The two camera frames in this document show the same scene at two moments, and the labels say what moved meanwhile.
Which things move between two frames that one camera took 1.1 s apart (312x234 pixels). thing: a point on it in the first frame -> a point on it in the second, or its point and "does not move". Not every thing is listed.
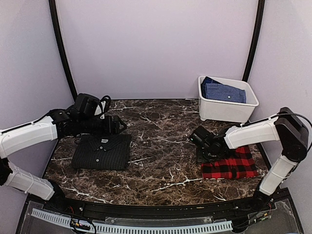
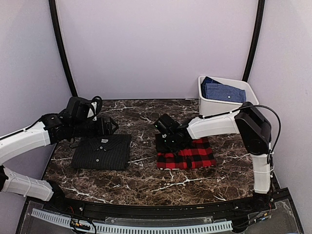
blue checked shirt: [212, 88] does not move
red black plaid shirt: [240, 164] -> [198, 154]
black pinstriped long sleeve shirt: [101, 152] does not move
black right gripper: [200, 159] -> [160, 148]
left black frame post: [52, 8] does not move
